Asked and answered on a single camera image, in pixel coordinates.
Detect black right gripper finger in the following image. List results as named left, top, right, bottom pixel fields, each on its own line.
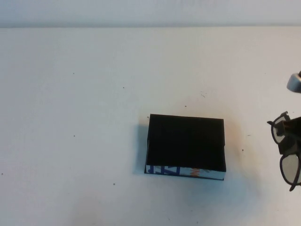
left=274, top=116, right=301, bottom=137

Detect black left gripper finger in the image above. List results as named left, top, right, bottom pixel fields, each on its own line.
left=278, top=135, right=301, bottom=155

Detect black frame glasses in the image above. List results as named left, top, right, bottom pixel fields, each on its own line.
left=267, top=111, right=301, bottom=192

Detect black glasses case printed front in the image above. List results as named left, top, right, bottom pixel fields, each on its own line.
left=143, top=113, right=227, bottom=181

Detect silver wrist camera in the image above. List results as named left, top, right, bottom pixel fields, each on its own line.
left=286, top=70, right=301, bottom=93

